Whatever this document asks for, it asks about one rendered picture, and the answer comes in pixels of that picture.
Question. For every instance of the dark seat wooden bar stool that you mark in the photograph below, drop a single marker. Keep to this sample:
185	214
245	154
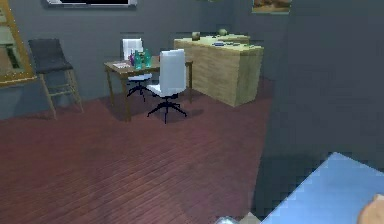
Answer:
50	56

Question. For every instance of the blue bed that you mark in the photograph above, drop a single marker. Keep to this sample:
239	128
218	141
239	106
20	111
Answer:
330	193

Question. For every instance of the silver framed television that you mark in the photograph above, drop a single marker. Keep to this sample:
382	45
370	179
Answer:
90	2

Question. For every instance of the pink book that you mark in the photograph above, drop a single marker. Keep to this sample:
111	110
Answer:
121	64

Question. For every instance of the blue flat object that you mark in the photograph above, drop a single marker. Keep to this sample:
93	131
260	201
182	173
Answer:
220	43

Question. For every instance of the white swivel office chair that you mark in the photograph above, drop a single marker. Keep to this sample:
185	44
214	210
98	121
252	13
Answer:
171	73
132	48

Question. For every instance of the olive round ball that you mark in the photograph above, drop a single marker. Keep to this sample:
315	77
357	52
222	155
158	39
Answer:
222	32
195	35

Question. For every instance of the orange framed wall picture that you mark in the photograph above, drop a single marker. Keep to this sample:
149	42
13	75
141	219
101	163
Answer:
270	6

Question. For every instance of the brown wooden table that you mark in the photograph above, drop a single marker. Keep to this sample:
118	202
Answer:
125	71

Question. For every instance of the teal glass bottle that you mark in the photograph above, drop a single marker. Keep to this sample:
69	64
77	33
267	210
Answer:
137	60
147	58

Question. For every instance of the light wooden cabinet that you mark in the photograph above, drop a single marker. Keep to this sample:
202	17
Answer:
223	71

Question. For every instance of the purple small bottle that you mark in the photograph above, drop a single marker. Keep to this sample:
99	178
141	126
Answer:
132	59

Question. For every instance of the tan round cushion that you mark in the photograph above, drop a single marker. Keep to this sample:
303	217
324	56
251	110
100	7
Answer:
372	211

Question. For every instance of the grey rounded object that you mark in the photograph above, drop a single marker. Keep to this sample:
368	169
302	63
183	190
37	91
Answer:
226	220

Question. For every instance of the gold framed mirror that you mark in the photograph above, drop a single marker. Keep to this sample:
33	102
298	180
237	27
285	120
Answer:
13	50

